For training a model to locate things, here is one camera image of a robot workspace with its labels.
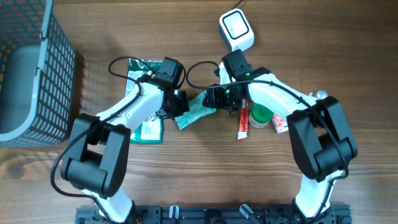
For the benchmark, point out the dark grey mesh basket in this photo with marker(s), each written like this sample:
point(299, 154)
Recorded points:
point(38, 70)

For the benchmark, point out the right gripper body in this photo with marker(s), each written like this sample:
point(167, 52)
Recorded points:
point(224, 97)

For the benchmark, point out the teal wipes packet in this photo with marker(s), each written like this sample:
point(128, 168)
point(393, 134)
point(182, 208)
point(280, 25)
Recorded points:
point(197, 111)

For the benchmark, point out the green sponge package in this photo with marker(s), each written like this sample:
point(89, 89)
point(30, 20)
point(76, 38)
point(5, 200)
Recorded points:
point(152, 128)

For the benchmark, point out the red patterned small carton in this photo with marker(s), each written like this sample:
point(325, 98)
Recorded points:
point(280, 125)

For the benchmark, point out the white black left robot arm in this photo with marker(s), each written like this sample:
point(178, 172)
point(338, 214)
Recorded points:
point(95, 160)

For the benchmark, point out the yellow dish soap bottle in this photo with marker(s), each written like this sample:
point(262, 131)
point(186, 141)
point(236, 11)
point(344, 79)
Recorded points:
point(320, 94)

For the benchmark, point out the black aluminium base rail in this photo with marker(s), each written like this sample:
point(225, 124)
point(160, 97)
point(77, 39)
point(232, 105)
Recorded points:
point(281, 213)

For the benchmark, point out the green lidded jar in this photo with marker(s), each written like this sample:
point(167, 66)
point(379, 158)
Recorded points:
point(260, 116)

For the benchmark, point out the red stick packet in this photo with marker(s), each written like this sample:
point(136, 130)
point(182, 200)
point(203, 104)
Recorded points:
point(243, 120)

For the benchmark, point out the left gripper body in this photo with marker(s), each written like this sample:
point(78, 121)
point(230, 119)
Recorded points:
point(179, 106)

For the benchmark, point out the white barcode scanner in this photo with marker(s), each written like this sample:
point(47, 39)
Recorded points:
point(235, 30)

